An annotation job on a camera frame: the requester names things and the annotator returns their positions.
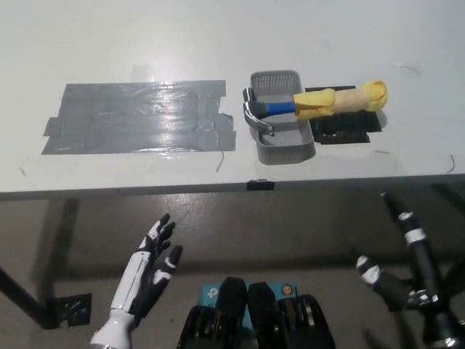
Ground black robot body blocks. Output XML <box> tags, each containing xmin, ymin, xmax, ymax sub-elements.
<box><xmin>177</xmin><ymin>276</ymin><xmax>336</xmax><ymax>349</ymax></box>

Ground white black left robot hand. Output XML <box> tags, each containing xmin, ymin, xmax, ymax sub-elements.
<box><xmin>110</xmin><ymin>212</ymin><xmax>185</xmax><ymax>321</ymax></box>

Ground black tape patch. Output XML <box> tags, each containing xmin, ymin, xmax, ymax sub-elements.
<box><xmin>304</xmin><ymin>85</ymin><xmax>384</xmax><ymax>145</ymax></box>

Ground small black tape strip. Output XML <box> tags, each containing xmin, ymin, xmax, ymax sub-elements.
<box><xmin>246</xmin><ymin>178</ymin><xmax>276</xmax><ymax>192</ymax></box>

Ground teal router box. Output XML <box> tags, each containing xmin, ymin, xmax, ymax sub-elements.
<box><xmin>201</xmin><ymin>281</ymin><xmax>299</xmax><ymax>327</ymax></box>

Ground black metal table foot bar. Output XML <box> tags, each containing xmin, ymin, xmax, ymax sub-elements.
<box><xmin>0</xmin><ymin>265</ymin><xmax>60</xmax><ymax>330</ymax></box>

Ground hammer with yellow handle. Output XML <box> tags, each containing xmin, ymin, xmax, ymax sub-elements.
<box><xmin>241</xmin><ymin>79</ymin><xmax>389</xmax><ymax>138</ymax></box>

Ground gray perforated plastic container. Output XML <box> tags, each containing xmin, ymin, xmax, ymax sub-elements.
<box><xmin>249</xmin><ymin>69</ymin><xmax>316</xmax><ymax>165</ymax></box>

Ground dark table leg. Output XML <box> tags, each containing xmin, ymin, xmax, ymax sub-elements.
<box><xmin>46</xmin><ymin>198</ymin><xmax>80</xmax><ymax>301</ymax></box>

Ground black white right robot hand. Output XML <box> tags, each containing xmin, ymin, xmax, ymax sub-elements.
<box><xmin>355</xmin><ymin>190</ymin><xmax>443</xmax><ymax>312</ymax></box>

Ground grey duct tape patch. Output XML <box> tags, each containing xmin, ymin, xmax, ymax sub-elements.
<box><xmin>40</xmin><ymin>79</ymin><xmax>238</xmax><ymax>156</ymax></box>

